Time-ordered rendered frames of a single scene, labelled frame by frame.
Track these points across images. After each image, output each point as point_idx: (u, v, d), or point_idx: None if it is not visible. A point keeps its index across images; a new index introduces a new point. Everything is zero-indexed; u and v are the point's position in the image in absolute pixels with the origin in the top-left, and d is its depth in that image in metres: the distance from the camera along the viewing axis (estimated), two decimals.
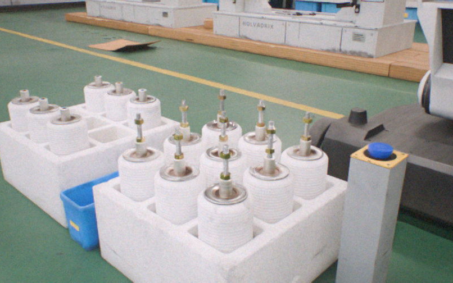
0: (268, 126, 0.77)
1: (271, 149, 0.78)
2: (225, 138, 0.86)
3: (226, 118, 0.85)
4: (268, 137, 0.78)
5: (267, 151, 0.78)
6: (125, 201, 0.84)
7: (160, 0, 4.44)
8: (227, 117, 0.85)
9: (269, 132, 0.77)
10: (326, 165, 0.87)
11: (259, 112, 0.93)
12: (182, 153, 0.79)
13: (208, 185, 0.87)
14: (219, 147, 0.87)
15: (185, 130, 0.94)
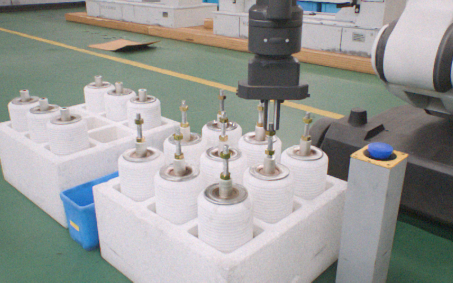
0: (268, 127, 0.77)
1: (270, 150, 0.78)
2: (225, 138, 0.86)
3: (226, 118, 0.85)
4: (268, 138, 0.78)
5: (267, 153, 0.78)
6: (125, 201, 0.84)
7: (160, 0, 4.44)
8: (227, 117, 0.85)
9: (268, 133, 0.77)
10: (326, 165, 0.87)
11: (259, 112, 0.93)
12: (182, 153, 0.79)
13: (208, 185, 0.87)
14: (219, 147, 0.87)
15: (185, 130, 0.94)
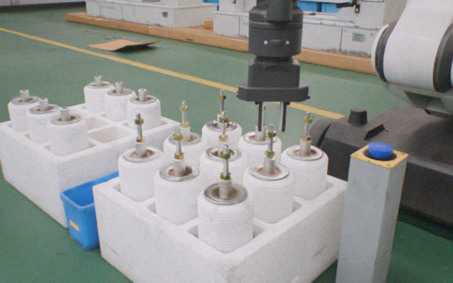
0: (268, 128, 0.78)
1: (269, 152, 0.78)
2: (225, 138, 0.86)
3: (226, 118, 0.85)
4: (268, 140, 0.78)
5: (266, 154, 0.79)
6: (125, 201, 0.84)
7: (160, 0, 4.44)
8: (227, 117, 0.85)
9: (267, 135, 0.77)
10: (326, 165, 0.87)
11: None
12: (182, 153, 0.79)
13: (208, 185, 0.87)
14: (219, 147, 0.87)
15: (185, 130, 0.94)
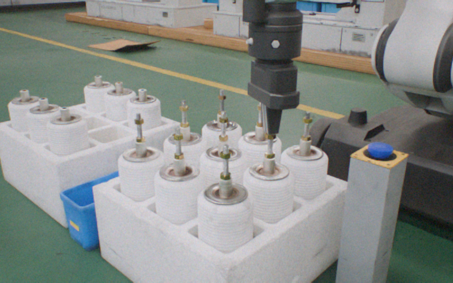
0: None
1: (273, 152, 0.79)
2: (225, 138, 0.86)
3: (226, 118, 0.85)
4: (271, 142, 0.78)
5: (273, 156, 0.79)
6: (125, 201, 0.84)
7: (160, 0, 4.44)
8: (227, 117, 0.85)
9: (275, 136, 0.77)
10: (326, 165, 0.87)
11: (259, 112, 0.93)
12: (182, 153, 0.79)
13: (208, 185, 0.87)
14: (219, 147, 0.87)
15: (185, 130, 0.94)
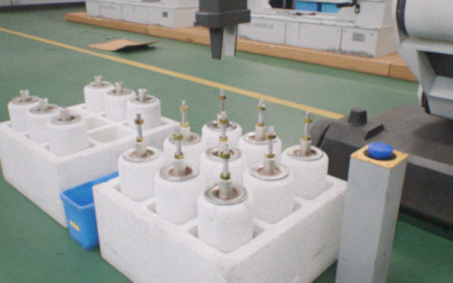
0: (270, 132, 0.77)
1: (273, 152, 0.79)
2: (219, 138, 0.87)
3: (220, 119, 0.85)
4: (271, 142, 0.78)
5: (273, 156, 0.79)
6: (125, 201, 0.84)
7: (160, 0, 4.44)
8: (222, 120, 0.84)
9: (275, 136, 0.77)
10: (326, 165, 0.87)
11: (259, 112, 0.93)
12: (182, 153, 0.79)
13: (208, 185, 0.87)
14: (219, 147, 0.87)
15: (185, 130, 0.94)
